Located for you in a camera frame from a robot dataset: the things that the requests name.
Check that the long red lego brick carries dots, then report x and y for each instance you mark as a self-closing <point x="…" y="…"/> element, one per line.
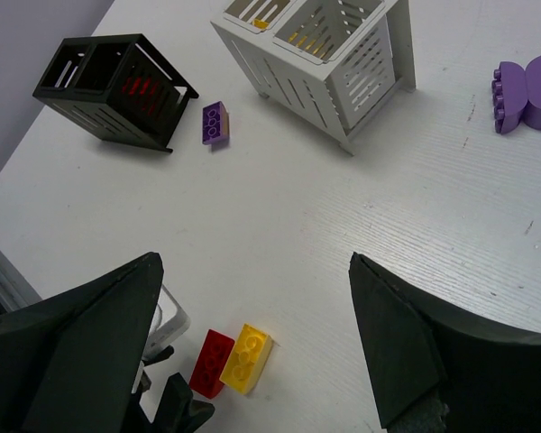
<point x="145" y="91"/>

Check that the black two-bin container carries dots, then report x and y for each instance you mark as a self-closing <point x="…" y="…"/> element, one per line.
<point x="84" y="79"/>

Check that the purple lego figure piece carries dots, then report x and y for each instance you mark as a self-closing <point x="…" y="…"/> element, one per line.
<point x="516" y="95"/>

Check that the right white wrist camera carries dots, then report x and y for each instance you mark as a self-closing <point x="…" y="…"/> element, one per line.
<point x="169" y="322"/>

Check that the purple lego brick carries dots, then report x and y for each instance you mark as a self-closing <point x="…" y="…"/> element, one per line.
<point x="215" y="124"/>

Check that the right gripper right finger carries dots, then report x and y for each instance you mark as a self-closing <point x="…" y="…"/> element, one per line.
<point x="435" y="367"/>

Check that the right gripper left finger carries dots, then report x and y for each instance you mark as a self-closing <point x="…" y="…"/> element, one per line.
<point x="68" y="363"/>

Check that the yellow lego brick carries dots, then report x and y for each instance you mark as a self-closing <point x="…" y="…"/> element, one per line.
<point x="247" y="359"/>

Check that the yellow lego plate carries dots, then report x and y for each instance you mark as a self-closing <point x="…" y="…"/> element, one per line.
<point x="312" y="37"/>

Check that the white two-bin container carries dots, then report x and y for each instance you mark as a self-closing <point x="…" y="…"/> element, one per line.
<point x="373" y="58"/>

